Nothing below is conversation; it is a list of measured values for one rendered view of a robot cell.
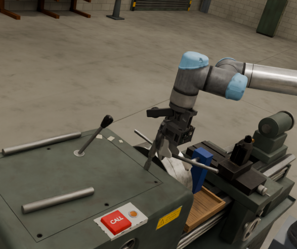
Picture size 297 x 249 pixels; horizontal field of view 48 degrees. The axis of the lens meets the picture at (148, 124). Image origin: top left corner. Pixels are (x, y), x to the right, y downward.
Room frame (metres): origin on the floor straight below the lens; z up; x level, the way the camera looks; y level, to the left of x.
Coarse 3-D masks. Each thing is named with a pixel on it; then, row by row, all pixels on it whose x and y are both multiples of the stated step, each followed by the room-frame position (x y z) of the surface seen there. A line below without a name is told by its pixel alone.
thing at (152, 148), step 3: (153, 141) 0.96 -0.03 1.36; (153, 144) 0.95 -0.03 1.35; (153, 147) 0.95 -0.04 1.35; (150, 150) 0.95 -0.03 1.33; (153, 150) 0.95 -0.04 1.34; (150, 153) 0.95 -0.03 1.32; (153, 153) 0.95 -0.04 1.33; (150, 156) 0.95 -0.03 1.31; (153, 156) 0.95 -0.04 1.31; (147, 159) 0.95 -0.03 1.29; (150, 159) 0.95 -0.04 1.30; (147, 162) 0.95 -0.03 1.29; (150, 162) 0.95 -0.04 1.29; (144, 165) 0.95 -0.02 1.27; (147, 165) 0.94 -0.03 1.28; (144, 168) 0.95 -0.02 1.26; (147, 168) 0.95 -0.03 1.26
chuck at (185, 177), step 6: (150, 144) 1.16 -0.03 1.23; (174, 162) 1.10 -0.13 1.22; (180, 162) 1.12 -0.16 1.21; (174, 168) 1.08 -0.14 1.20; (180, 168) 1.09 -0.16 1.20; (180, 174) 1.08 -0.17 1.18; (186, 174) 1.10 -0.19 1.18; (180, 180) 1.06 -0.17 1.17; (186, 180) 1.09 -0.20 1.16; (186, 186) 1.08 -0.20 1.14; (192, 186) 1.10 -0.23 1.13
